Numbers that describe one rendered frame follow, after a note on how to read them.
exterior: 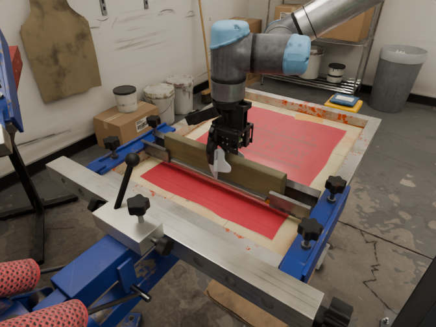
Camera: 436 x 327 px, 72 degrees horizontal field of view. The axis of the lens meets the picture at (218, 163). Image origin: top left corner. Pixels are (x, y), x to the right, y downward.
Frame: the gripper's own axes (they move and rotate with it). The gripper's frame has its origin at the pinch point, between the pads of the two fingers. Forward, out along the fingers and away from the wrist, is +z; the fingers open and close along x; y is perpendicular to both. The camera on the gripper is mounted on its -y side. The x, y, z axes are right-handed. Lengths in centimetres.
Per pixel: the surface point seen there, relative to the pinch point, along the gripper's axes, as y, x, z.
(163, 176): -15.0, -6.1, 5.3
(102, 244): -1.6, -35.0, -3.3
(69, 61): -194, 77, 21
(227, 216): 8.4, -9.0, 5.3
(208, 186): -1.9, -2.4, 5.3
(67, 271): -1.6, -41.8, -3.3
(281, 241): 22.3, -8.6, 5.3
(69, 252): -105, -6, 101
